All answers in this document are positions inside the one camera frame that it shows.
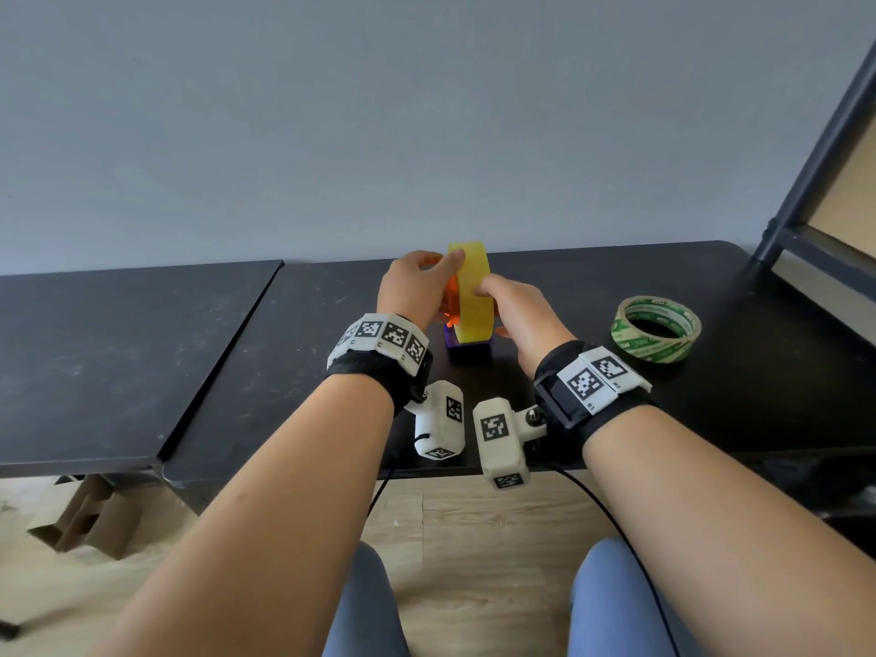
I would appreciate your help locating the person's left hand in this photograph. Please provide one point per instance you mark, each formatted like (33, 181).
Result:
(410, 290)

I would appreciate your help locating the person's right hand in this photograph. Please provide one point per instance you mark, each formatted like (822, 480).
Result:
(534, 321)

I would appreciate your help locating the yellow tape roll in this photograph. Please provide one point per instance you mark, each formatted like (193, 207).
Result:
(475, 314)

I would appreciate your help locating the orange and blue tape dispenser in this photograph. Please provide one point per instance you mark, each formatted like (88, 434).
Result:
(469, 353)

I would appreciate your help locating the green printed tape roll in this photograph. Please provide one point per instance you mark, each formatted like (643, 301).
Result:
(650, 348)

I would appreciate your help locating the person's left forearm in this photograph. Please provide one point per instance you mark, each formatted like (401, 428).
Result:
(274, 526)

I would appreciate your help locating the person's right forearm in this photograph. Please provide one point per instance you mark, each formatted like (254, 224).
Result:
(718, 533)

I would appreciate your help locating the person's right leg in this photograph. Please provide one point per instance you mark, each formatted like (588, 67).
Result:
(616, 602)

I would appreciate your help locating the person's leg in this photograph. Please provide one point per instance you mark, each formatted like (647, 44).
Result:
(616, 602)
(366, 609)

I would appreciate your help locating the person's left leg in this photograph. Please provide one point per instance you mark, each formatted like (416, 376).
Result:
(366, 609)

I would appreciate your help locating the left wristband with markers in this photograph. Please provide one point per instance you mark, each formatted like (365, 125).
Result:
(376, 362)

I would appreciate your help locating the wristband with markers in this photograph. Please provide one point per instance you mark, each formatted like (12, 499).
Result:
(376, 362)
(588, 396)

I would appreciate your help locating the right wristband with markers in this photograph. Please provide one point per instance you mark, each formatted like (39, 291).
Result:
(588, 396)

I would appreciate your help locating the cardboard box on shelf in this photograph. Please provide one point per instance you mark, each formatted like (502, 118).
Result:
(852, 205)

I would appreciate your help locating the brown cardboard piece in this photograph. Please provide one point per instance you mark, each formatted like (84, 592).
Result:
(92, 520)

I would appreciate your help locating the black rod on floor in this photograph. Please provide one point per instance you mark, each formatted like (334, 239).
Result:
(8, 629)

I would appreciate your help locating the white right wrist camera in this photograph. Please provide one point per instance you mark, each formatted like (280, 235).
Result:
(503, 451)

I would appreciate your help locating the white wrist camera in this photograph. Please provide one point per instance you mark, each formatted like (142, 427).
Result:
(503, 451)
(438, 427)

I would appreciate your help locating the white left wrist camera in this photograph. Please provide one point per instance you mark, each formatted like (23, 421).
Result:
(438, 427)

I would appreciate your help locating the black metal shelf frame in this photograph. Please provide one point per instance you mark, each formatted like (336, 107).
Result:
(807, 191)

